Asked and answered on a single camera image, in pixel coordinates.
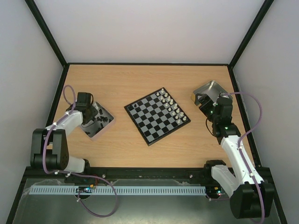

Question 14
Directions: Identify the black aluminium frame rail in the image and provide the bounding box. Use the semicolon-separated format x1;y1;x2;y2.
22;167;217;186

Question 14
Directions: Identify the light blue cable duct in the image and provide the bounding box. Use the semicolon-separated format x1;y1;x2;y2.
29;185;206;196

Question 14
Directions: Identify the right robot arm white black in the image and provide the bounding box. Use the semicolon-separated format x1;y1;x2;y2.
194;93;274;224

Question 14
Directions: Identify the yellow empty tin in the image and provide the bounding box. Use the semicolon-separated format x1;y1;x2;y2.
191;80;228;102

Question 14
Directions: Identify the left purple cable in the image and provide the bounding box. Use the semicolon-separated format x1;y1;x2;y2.
43;85;119;217

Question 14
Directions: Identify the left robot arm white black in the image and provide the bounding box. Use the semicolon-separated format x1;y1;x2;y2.
30;92;97;177

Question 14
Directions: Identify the pink tin with black pieces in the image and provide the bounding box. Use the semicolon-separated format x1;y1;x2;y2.
79;102;115;141

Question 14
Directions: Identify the black grey chess board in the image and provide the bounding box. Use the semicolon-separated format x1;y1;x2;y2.
124;88;191;146

